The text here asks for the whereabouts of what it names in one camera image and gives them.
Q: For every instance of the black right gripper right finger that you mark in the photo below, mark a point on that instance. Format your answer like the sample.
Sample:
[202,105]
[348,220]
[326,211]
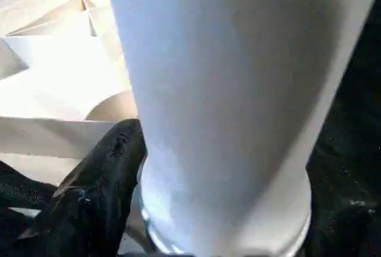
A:
[342,224]

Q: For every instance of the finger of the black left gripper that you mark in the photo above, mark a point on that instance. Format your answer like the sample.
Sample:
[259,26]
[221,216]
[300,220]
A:
[12,233]
[26,188]

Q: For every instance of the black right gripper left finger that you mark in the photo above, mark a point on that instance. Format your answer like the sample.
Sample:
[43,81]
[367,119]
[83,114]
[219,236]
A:
[95,203]

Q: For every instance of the white plastic table leg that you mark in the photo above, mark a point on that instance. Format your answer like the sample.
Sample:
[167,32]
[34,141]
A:
[223,90]

